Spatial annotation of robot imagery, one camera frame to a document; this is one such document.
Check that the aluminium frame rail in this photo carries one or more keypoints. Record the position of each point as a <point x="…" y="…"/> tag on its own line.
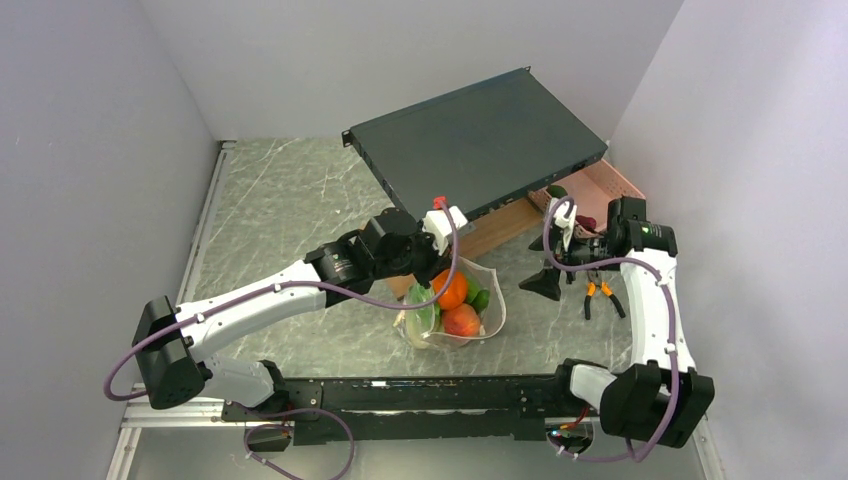
<point x="199" y="412"/>

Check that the red orange fake peach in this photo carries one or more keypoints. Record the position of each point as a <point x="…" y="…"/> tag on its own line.
<point x="461" y="321"/>

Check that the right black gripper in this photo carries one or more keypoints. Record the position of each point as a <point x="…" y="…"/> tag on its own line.
<point x="545" y="282"/>

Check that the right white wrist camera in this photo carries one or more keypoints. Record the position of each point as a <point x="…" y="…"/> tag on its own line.
<point x="562" y="223"/>

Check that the dark rack server chassis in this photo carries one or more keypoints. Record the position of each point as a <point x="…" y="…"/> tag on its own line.
<point x="482" y="146"/>

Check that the orange fake fruit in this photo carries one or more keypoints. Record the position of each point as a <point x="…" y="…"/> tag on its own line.
<point x="455" y="294"/>

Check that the brown wooden board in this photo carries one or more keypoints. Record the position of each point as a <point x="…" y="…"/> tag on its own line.
<point x="498" y="227"/>

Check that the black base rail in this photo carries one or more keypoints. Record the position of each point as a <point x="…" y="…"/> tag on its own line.
<point x="320" y="410"/>

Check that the clear zip top bag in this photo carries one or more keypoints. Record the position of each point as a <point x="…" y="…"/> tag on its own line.
<point x="493" y="319"/>

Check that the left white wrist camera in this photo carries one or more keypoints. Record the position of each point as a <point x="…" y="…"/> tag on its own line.
<point x="443" y="221"/>

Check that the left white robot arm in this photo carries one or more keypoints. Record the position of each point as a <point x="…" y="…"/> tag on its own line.
<point x="177" y="347"/>

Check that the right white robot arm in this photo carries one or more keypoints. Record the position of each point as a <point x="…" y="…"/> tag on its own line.
<point x="660" y="398"/>

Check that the green fake lettuce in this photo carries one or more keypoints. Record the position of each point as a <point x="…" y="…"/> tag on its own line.
<point x="419" y="325"/>

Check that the purple fake eggplant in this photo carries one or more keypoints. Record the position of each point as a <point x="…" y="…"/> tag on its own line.
<point x="587" y="223"/>

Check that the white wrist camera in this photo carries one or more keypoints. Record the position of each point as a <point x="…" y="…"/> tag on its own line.
<point x="443" y="221"/>
<point x="562" y="223"/>

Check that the pink perforated plastic tray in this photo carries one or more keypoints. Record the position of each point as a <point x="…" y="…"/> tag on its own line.
<point x="594" y="187"/>

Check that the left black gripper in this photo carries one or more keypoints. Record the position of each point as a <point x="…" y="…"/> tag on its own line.
<point x="436" y="264"/>

